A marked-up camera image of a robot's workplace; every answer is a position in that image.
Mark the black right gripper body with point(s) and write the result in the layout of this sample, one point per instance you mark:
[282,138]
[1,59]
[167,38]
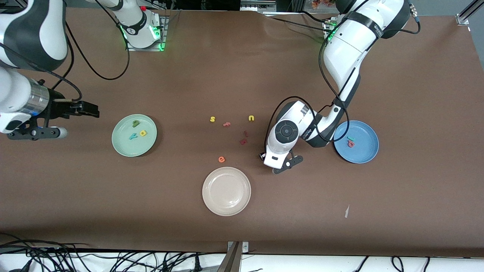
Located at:
[57,108]

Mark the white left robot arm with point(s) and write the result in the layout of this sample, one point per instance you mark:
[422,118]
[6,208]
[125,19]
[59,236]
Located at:
[348,49]

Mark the beige plate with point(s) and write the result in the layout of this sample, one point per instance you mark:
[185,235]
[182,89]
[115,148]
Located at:
[226,191]

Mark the pale green plate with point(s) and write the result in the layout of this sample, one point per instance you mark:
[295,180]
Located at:
[128,147]

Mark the white tape scrap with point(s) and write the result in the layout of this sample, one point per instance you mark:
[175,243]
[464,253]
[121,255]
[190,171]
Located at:
[346,211]

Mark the blue plate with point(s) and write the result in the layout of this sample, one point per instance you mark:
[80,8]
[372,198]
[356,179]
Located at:
[365,149]

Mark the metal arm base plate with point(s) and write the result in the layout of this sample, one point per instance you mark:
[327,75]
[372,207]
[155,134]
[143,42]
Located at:
[143,49]
[328,26]

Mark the grey metal table bracket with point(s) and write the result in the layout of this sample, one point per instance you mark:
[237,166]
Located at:
[232,260]

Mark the aluminium profile post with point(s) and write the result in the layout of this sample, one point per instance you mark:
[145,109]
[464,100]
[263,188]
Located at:
[463,17]

